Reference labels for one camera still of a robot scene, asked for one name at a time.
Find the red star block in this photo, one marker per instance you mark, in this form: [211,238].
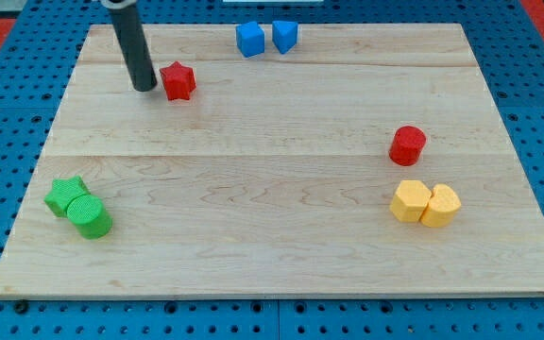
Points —
[178,81]

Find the blue cube block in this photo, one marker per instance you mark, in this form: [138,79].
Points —
[250,39]

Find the green star block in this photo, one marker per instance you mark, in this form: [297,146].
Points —
[63,192]

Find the light wooden board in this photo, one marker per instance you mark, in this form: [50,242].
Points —
[274,179]

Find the red cylinder block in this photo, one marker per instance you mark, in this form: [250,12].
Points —
[407,145]

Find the blue triangular block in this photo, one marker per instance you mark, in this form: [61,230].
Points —
[284,35]

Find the yellow hexagon block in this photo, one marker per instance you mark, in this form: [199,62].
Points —
[410,200]

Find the yellow heart block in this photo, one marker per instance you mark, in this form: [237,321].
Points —
[443,205]

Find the green cylinder block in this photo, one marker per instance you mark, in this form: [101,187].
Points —
[90,217]

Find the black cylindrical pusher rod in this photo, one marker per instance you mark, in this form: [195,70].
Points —
[128,28]

